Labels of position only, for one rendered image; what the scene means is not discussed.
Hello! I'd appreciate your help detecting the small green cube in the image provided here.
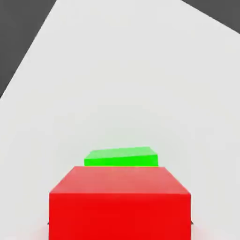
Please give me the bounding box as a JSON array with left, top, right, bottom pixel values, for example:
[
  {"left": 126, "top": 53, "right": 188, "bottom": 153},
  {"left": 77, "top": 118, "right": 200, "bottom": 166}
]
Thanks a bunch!
[{"left": 83, "top": 146, "right": 159, "bottom": 167}]

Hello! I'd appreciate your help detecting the small red cube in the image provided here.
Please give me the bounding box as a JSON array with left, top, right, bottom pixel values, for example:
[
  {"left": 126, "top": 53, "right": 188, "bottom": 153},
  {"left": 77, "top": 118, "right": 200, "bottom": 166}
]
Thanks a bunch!
[{"left": 48, "top": 165, "right": 192, "bottom": 240}]

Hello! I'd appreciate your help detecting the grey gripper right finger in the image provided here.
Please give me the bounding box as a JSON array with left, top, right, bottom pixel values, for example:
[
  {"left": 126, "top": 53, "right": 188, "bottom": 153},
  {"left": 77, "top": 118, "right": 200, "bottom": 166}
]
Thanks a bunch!
[{"left": 190, "top": 220, "right": 196, "bottom": 240}]

